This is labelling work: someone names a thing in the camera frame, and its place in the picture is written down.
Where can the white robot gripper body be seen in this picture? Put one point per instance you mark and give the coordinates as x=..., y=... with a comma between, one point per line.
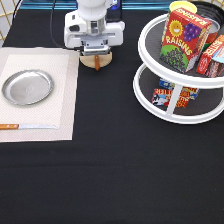
x=92, y=37

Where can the wooden handled small fork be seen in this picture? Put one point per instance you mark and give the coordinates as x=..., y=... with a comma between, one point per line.
x=97, y=62

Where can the round silver metal plate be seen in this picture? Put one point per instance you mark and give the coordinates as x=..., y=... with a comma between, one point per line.
x=27, y=87

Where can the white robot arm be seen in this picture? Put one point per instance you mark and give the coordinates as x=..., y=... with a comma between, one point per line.
x=92, y=10

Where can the round wooden coaster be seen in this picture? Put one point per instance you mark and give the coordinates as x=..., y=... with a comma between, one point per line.
x=89, y=60

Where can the beige woven placemat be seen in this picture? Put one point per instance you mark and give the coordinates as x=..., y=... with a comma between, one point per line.
x=57, y=109

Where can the colourful box on lower tier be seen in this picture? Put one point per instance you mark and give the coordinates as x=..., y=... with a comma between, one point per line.
x=162, y=95

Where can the red raisins box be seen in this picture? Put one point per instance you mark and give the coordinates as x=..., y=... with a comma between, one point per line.
x=184, y=39

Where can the yellow lidded can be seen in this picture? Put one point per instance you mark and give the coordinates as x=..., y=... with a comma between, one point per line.
x=183, y=4

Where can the white two-tier turntable rack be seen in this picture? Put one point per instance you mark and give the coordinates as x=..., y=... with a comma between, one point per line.
x=208, y=105

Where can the red labelled tin can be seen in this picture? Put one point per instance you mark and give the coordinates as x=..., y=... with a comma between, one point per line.
x=213, y=32

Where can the red and blue snack box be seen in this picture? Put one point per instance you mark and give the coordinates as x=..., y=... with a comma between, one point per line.
x=211, y=63

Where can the black tablecloth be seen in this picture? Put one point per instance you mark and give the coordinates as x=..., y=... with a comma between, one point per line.
x=123, y=165

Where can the wooden handled table knife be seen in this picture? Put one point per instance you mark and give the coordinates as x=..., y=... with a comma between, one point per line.
x=25, y=126

